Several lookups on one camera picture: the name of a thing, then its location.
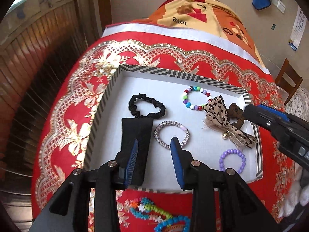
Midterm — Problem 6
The colourful beaded strand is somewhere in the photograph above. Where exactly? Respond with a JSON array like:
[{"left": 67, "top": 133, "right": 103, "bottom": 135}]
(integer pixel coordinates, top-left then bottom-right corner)
[{"left": 130, "top": 196, "right": 174, "bottom": 223}]

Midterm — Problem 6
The purple bead bracelet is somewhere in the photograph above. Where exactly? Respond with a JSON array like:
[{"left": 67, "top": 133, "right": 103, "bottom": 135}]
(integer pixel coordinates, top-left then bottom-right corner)
[{"left": 218, "top": 149, "right": 247, "bottom": 174}]

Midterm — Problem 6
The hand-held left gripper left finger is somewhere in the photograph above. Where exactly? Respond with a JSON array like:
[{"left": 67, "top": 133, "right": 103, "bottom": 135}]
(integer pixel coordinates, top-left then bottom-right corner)
[{"left": 29, "top": 138, "right": 139, "bottom": 232}]

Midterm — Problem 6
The wall calendar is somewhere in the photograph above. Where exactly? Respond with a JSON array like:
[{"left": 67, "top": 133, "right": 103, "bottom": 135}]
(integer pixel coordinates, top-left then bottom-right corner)
[{"left": 288, "top": 5, "right": 309, "bottom": 52}]

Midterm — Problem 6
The wooden chair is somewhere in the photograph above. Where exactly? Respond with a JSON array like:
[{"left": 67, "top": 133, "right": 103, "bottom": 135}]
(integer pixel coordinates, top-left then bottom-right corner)
[{"left": 275, "top": 58, "right": 303, "bottom": 100}]

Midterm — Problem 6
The white lace cloth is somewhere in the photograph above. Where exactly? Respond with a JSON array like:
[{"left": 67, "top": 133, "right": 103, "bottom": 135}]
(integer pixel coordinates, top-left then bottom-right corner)
[{"left": 284, "top": 87, "right": 309, "bottom": 118}]

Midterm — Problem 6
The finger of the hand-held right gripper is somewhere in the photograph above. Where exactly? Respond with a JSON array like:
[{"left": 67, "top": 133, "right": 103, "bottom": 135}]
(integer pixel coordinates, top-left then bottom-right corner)
[
  {"left": 243, "top": 104, "right": 278, "bottom": 131},
  {"left": 258, "top": 104, "right": 289, "bottom": 123}
]

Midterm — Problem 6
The orange printed blanket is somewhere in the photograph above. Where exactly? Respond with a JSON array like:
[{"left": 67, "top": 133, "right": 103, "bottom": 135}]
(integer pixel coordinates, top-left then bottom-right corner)
[{"left": 147, "top": 0, "right": 265, "bottom": 67}]

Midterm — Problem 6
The leopard bow scrunchie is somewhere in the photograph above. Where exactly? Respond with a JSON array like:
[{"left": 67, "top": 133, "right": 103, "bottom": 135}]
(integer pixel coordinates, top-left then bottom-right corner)
[{"left": 203, "top": 96, "right": 259, "bottom": 149}]

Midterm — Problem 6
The blue beaded bracelet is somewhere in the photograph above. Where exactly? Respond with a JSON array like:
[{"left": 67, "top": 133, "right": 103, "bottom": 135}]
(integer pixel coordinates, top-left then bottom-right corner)
[{"left": 154, "top": 216, "right": 193, "bottom": 232}]

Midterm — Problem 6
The grey braided hair tie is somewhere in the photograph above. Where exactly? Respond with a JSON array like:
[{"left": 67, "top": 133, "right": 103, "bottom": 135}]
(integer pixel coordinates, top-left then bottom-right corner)
[{"left": 154, "top": 120, "right": 190, "bottom": 150}]

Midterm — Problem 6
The red floral tablecloth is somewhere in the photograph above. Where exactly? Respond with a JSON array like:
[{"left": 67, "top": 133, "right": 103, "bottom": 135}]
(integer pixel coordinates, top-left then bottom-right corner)
[{"left": 31, "top": 35, "right": 298, "bottom": 232}]

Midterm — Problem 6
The multicolour bead bracelet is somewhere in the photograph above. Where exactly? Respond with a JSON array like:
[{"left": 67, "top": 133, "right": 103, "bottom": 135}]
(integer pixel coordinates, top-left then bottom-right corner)
[{"left": 182, "top": 85, "right": 213, "bottom": 112}]

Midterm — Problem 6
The wooden slatted door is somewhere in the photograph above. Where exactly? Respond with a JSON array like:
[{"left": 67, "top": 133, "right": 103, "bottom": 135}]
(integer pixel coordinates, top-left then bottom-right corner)
[{"left": 0, "top": 0, "right": 108, "bottom": 199}]

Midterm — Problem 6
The striped shallow cardboard box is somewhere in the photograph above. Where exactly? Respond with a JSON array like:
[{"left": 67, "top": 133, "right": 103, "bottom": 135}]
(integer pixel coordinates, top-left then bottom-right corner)
[{"left": 83, "top": 64, "right": 263, "bottom": 194}]

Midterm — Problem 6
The white wall switch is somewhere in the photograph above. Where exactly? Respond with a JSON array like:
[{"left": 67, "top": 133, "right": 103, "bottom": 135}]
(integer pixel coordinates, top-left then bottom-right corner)
[{"left": 271, "top": 0, "right": 287, "bottom": 14}]

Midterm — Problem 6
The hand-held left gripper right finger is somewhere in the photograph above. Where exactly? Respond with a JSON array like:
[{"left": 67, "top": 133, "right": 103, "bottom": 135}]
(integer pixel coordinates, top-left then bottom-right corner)
[{"left": 170, "top": 138, "right": 282, "bottom": 232}]

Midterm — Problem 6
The person's right hand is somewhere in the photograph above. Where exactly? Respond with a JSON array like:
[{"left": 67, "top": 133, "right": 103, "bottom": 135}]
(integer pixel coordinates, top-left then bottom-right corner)
[{"left": 282, "top": 166, "right": 309, "bottom": 218}]

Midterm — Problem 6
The black scrunchie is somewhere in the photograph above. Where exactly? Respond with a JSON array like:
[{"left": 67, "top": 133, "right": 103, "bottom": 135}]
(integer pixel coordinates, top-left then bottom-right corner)
[{"left": 128, "top": 93, "right": 167, "bottom": 121}]

